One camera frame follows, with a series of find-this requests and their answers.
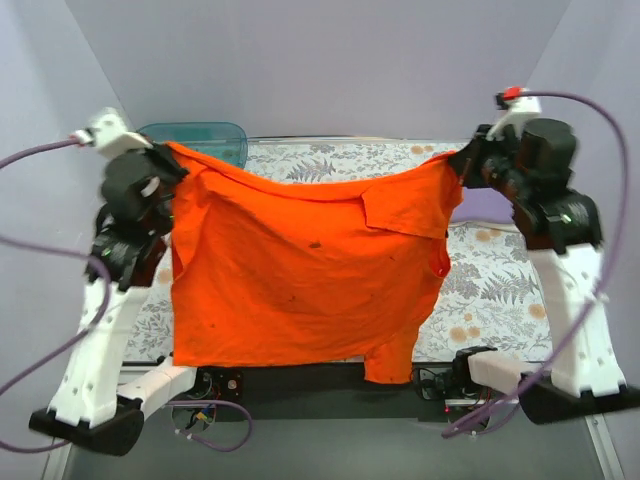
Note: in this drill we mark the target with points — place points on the floral table mat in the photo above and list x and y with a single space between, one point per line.
491 296

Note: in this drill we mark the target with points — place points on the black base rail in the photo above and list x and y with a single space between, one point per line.
332 391

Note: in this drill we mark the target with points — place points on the orange t-shirt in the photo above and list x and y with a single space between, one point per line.
274 274

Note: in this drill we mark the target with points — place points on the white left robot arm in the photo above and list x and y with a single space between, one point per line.
91 409

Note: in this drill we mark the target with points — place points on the teal plastic bin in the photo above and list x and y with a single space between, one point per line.
223 140

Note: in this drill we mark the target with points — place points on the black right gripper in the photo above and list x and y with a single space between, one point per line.
470 163

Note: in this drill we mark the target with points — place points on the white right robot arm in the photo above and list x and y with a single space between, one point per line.
564 241

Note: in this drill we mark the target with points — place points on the purple folded t-shirt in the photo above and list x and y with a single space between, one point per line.
483 205

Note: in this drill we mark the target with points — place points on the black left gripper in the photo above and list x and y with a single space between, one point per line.
163 160

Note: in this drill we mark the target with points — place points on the aluminium table frame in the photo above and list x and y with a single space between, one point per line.
358 449

